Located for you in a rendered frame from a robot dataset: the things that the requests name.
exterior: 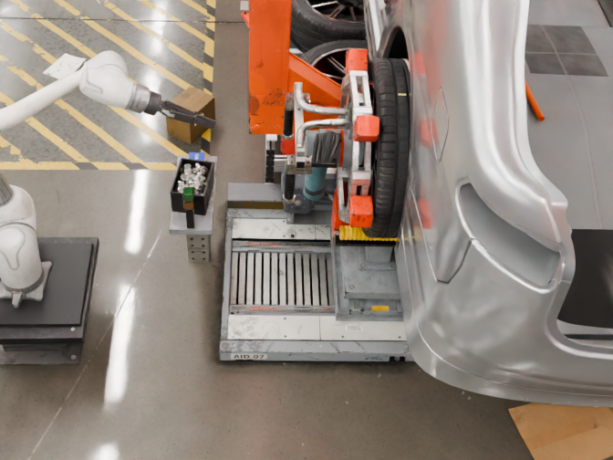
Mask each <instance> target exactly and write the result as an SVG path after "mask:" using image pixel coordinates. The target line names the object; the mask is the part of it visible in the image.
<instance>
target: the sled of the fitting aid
mask: <svg viewBox="0 0 613 460"><path fill-rule="evenodd" d="M330 242H331V256H332V271H333V285H334V300H335V313H336V321H404V318H403V311H402V305H401V299H367V298H344V289H343V277H342V265H341V253H340V246H335V237H333V236H332V225H331V226H330Z"/></svg>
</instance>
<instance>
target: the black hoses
mask: <svg viewBox="0 0 613 460"><path fill-rule="evenodd" d="M323 137H324V138H323ZM322 141H323V143H322ZM340 142H342V134H341V133H335V132H333V131H328V132H320V133H316V134H315V139H314V147H313V155H312V158H311V161H310V164H311V167H317V168H337V167H338V159H333V158H334V156H335V154H336V151H337V149H338V145H339V143H340ZM321 146H322V147H321Z"/></svg>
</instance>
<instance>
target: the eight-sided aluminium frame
mask: <svg viewBox="0 0 613 460"><path fill-rule="evenodd" d="M368 79H369V76H368V73H367V71H352V70H350V71H349V72H348V74H347V75H346V76H345V77H343V80H342V91H341V100H340V108H341V109H344V106H345V105H346V103H347V95H348V92H349V91H350V97H351V105H352V125H353V123H354V121H355V119H356V117H357V116H358V115H371V116H372V107H371V103H370V95H369V82H368ZM359 88H361V89H362V94H363V100H364V106H359V104H358V92H359ZM353 135H354V126H353V130H352V165H351V168H349V167H347V168H342V167H337V170H336V183H337V184H338V216H339V220H341V221H343V222H345V223H349V214H348V206H349V199H350V196H351V195H356V191H357V185H362V186H361V192H360V195H368V191H369V186H370V179H371V169H370V160H371V142H369V141H365V142H364V167H358V141H354V137H353ZM343 183H347V184H348V204H347V207H345V202H344V191H343Z"/></svg>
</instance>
